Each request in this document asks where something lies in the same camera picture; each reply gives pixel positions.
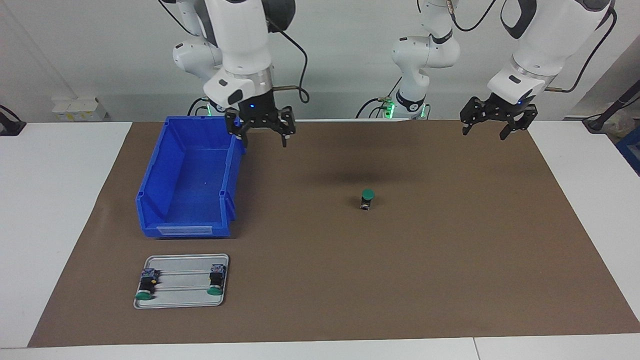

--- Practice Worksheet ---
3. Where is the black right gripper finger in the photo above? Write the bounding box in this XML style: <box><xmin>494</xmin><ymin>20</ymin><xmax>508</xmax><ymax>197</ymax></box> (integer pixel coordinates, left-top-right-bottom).
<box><xmin>274</xmin><ymin>106</ymin><xmax>297</xmax><ymax>148</ymax></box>
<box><xmin>226</xmin><ymin>110</ymin><xmax>250</xmax><ymax>148</ymax></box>

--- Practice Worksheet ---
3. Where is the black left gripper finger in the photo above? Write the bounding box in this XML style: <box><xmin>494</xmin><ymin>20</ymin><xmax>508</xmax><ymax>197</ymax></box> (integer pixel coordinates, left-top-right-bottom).
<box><xmin>460</xmin><ymin>96</ymin><xmax>493</xmax><ymax>137</ymax></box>
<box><xmin>499</xmin><ymin>105</ymin><xmax>538</xmax><ymax>141</ymax></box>

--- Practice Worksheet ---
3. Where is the black stand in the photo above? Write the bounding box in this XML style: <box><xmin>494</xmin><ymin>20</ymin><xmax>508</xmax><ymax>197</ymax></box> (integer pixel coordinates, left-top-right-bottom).
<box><xmin>582</xmin><ymin>80</ymin><xmax>640</xmax><ymax>133</ymax></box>

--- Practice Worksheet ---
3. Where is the crumpled clear plastic bag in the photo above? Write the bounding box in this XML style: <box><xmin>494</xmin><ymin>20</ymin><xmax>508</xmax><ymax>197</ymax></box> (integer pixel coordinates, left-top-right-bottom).
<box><xmin>607</xmin><ymin>107</ymin><xmax>640</xmax><ymax>138</ymax></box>

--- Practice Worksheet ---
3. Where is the blue plastic storage bin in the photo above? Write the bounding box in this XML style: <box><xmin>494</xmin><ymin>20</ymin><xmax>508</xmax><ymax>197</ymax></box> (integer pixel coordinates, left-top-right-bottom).
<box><xmin>136</xmin><ymin>116</ymin><xmax>247</xmax><ymax>239</ymax></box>

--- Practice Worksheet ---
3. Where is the blue crate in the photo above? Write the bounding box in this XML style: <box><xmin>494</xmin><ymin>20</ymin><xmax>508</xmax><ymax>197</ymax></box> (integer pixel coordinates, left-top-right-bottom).
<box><xmin>616</xmin><ymin>125</ymin><xmax>640</xmax><ymax>177</ymax></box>

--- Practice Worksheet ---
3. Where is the silver metal tray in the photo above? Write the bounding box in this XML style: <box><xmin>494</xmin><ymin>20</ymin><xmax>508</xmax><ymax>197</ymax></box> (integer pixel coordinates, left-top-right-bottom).
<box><xmin>133</xmin><ymin>254</ymin><xmax>230</xmax><ymax>310</ymax></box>

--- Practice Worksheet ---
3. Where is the small white box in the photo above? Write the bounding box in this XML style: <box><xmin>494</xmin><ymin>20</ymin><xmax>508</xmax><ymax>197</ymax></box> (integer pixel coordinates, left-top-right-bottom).
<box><xmin>51</xmin><ymin>96</ymin><xmax>108</xmax><ymax>122</ymax></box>

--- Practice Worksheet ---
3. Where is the brown table mat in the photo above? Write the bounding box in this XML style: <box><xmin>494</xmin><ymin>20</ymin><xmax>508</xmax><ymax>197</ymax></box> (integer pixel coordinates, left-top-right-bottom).
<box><xmin>27</xmin><ymin>119</ymin><xmax>640</xmax><ymax>348</ymax></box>

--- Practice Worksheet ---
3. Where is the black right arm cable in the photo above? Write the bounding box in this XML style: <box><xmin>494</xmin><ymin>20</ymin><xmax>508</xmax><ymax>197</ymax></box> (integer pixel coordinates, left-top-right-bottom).
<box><xmin>265</xmin><ymin>17</ymin><xmax>311</xmax><ymax>104</ymax></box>

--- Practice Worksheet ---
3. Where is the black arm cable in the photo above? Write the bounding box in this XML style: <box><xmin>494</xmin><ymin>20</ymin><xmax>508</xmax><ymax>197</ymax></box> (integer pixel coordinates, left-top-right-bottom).
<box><xmin>265</xmin><ymin>17</ymin><xmax>311</xmax><ymax>104</ymax></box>
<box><xmin>447</xmin><ymin>0</ymin><xmax>618</xmax><ymax>93</ymax></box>

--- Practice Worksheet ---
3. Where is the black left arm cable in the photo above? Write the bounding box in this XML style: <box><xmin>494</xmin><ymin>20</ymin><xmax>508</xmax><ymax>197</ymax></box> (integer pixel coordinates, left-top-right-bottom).
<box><xmin>447</xmin><ymin>0</ymin><xmax>618</xmax><ymax>93</ymax></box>

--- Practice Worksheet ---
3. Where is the black base cable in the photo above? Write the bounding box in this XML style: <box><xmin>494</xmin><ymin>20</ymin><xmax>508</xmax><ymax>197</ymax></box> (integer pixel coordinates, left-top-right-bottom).
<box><xmin>356</xmin><ymin>75</ymin><xmax>403</xmax><ymax>119</ymax></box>
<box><xmin>187</xmin><ymin>96</ymin><xmax>211</xmax><ymax>117</ymax></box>

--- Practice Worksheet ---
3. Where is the black clamp mount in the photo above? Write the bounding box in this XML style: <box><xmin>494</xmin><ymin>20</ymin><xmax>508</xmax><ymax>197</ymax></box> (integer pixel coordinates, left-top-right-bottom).
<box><xmin>0</xmin><ymin>104</ymin><xmax>27</xmax><ymax>137</ymax></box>

